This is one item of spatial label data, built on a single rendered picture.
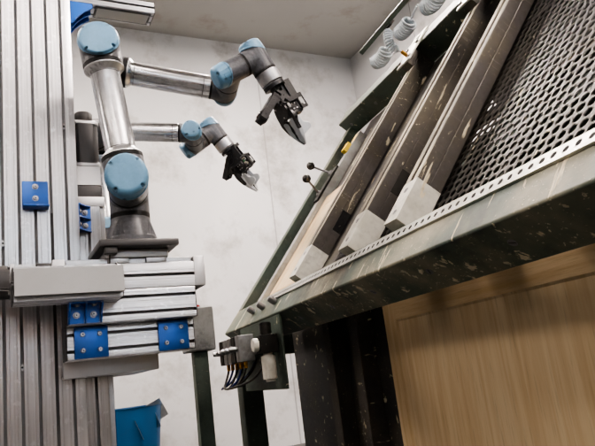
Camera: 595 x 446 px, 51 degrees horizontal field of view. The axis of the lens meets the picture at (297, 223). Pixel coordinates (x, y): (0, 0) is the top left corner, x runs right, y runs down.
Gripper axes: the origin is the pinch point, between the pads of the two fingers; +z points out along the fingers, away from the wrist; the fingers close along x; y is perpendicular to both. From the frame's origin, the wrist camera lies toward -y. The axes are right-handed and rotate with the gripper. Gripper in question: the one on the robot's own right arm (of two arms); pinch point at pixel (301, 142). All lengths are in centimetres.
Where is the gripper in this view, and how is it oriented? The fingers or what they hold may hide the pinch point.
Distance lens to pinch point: 194.8
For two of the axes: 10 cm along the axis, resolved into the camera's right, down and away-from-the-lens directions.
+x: -4.4, 2.6, 8.6
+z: 5.2, 8.6, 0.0
